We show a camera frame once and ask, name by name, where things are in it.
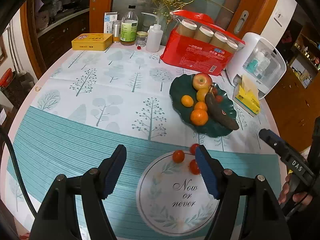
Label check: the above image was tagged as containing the dark green scalloped plate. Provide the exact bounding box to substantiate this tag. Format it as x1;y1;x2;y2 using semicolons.
169;74;239;138

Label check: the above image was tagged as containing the yellow orange tangerine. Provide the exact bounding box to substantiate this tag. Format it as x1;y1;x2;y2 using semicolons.
196;87;209;102

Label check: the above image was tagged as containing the red paper cup pack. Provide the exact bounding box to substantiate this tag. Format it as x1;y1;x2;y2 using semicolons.
161;10;245;76

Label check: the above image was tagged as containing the yellow tin box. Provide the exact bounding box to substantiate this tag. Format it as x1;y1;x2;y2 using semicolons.
72;33;113;51

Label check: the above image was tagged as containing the white blue medicine box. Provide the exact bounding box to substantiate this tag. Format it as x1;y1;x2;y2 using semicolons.
104;12;118;34

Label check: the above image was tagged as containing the red bucket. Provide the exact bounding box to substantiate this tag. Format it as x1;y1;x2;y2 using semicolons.
0;68;14;88

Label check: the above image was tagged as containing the white squeeze bottle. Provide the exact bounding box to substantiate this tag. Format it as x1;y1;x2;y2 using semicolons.
142;12;163;53

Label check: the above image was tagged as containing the small orange tangerine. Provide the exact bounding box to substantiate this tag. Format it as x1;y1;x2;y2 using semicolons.
194;101;208;111
181;95;194;108

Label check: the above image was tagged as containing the white clear storage box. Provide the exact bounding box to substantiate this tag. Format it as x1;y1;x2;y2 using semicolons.
225;32;286;100

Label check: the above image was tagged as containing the patterned tablecloth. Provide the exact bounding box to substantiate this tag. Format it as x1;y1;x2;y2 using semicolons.
9;47;282;239

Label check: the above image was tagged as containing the small glass jar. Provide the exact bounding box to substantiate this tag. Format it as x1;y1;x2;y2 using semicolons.
136;31;148;47

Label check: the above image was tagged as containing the green label glass bottle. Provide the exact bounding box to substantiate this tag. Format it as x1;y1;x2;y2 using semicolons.
120;5;138;46

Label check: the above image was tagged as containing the metal can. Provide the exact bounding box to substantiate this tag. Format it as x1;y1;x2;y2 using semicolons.
112;20;121;43

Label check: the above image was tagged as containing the large orange tangerine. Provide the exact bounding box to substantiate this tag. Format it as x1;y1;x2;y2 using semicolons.
190;109;209;126

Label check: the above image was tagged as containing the yellow tissue pack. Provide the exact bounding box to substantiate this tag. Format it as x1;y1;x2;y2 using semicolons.
233;74;260;117

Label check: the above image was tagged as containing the black cable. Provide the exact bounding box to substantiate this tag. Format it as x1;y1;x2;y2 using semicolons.
0;127;38;219

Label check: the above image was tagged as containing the red apple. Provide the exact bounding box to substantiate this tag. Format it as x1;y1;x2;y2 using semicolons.
192;73;213;90

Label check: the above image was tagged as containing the right hand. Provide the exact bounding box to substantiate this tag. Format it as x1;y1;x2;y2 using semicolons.
278;173;312;206

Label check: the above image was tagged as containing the cherry tomato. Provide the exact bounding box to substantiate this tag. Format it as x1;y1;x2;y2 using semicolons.
189;159;200;175
189;144;199;155
172;150;185;164

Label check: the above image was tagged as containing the glass door with gold ornament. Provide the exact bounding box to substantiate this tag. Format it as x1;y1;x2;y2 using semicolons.
89;0;278;38

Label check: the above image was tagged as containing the wrinkled red jujube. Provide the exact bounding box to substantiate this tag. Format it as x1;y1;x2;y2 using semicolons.
212;87;218;96
215;95;223;103

